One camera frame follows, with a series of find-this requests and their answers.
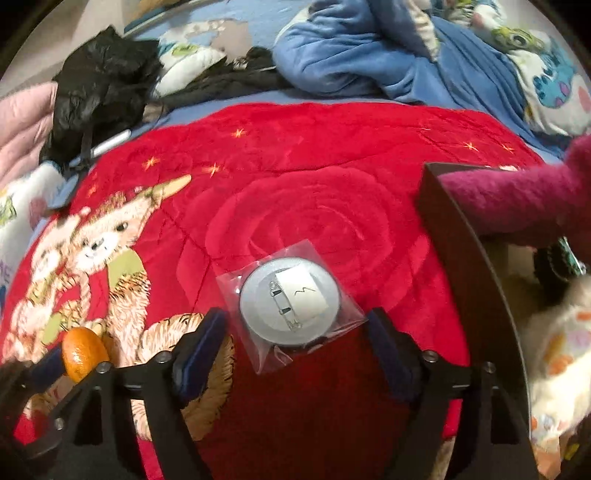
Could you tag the pink quilted garment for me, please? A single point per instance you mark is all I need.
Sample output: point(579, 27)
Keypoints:
point(26, 120)

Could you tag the magenta plush toy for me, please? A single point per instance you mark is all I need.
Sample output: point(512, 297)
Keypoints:
point(533, 207)

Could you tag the red teddy bear blanket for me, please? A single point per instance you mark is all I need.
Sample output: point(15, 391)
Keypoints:
point(160, 218)

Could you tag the white patterned plush toy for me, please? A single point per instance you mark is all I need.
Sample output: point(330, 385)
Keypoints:
point(556, 348)

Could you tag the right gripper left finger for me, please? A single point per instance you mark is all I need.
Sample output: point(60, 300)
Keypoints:
point(194, 355)

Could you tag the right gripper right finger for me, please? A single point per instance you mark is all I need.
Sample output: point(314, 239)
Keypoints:
point(399, 355)

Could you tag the blue cartoon monster duvet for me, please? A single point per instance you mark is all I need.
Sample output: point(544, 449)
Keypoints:
point(557, 97)

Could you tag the orange tangerine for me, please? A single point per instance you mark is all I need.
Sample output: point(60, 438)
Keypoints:
point(82, 351)

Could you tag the black cardboard box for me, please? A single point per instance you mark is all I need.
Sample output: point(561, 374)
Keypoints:
point(483, 309)

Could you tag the round silver item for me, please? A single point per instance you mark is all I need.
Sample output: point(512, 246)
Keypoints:
point(287, 305)

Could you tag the dark garment near pillow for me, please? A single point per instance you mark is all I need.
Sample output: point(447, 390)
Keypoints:
point(224, 79)

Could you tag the black puffer jacket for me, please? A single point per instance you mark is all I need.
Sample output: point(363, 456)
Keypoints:
point(102, 90)

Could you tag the cartoon print pillow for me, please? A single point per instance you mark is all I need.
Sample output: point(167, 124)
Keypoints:
point(181, 63)

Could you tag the blue bed sheet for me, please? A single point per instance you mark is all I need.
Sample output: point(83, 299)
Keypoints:
point(240, 27)

